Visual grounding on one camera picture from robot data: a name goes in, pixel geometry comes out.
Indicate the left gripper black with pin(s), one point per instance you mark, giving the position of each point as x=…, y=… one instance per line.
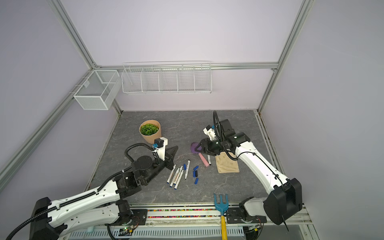
x=169, y=158

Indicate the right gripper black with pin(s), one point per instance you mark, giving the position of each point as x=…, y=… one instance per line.
x=206, y=148

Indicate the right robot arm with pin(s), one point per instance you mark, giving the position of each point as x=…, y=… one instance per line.
x=284, y=195

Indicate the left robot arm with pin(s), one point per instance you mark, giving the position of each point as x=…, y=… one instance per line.
x=105, y=204

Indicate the beige work glove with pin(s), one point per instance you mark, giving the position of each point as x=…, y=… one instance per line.
x=226, y=164

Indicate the beige pot with green plant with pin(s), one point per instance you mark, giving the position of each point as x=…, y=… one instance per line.
x=150, y=130

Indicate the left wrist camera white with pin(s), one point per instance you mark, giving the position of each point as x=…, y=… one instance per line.
x=160, y=147

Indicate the purple trowel pink handle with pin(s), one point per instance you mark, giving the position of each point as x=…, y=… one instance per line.
x=193, y=150

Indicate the teal rake yellow handle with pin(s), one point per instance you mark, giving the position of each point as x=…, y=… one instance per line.
x=222, y=204

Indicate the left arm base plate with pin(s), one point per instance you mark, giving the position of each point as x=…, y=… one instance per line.
x=137, y=217

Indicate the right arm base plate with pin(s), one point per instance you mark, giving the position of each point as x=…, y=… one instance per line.
x=240, y=216

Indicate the white wire shelf basket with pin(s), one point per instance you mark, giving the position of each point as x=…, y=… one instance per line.
x=167, y=77

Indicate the white wire mesh box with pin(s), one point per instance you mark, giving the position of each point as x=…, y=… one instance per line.
x=99, y=90

